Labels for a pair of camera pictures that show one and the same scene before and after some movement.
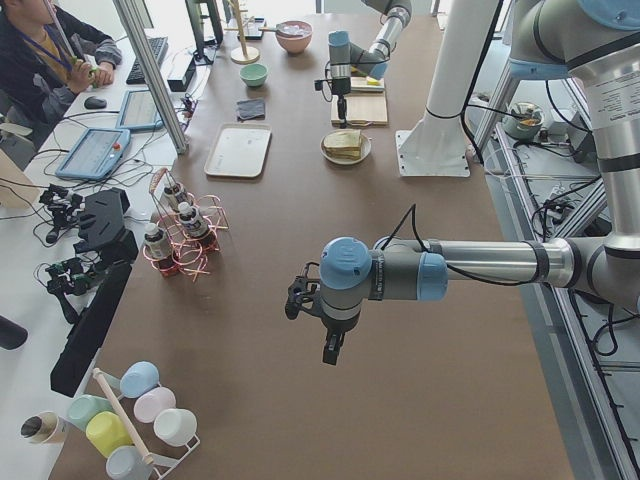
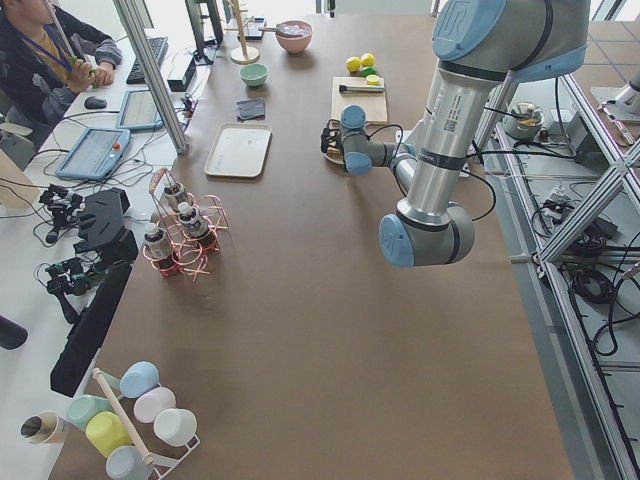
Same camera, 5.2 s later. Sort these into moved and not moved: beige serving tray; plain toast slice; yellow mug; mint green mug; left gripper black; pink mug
Moved: left gripper black; plain toast slice
Not moved: pink mug; beige serving tray; mint green mug; yellow mug
